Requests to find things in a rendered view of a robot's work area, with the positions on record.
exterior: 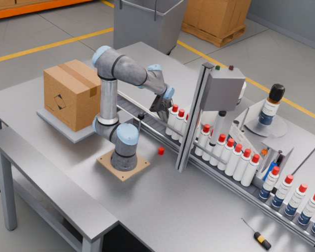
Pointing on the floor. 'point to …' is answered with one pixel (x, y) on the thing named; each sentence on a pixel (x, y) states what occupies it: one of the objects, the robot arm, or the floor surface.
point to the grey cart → (148, 23)
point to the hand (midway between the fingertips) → (165, 123)
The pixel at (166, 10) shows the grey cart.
